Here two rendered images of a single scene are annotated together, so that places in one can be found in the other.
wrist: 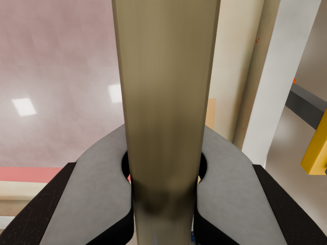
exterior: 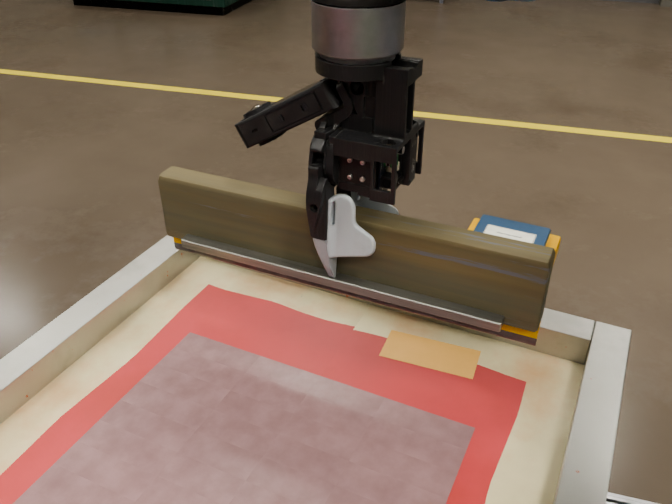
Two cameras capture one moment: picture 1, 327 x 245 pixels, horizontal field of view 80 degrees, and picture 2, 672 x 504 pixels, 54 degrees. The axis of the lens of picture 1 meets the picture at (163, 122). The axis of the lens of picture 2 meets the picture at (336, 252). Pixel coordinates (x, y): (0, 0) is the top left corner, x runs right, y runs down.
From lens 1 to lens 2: 0.63 m
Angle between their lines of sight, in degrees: 74
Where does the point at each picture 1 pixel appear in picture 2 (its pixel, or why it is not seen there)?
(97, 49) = (282, 398)
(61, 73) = (283, 442)
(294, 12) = not seen: hidden behind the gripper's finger
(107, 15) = (261, 377)
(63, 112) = (331, 472)
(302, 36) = not seen: hidden behind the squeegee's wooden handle
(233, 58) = (355, 311)
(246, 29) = (334, 300)
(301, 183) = not seen: outside the picture
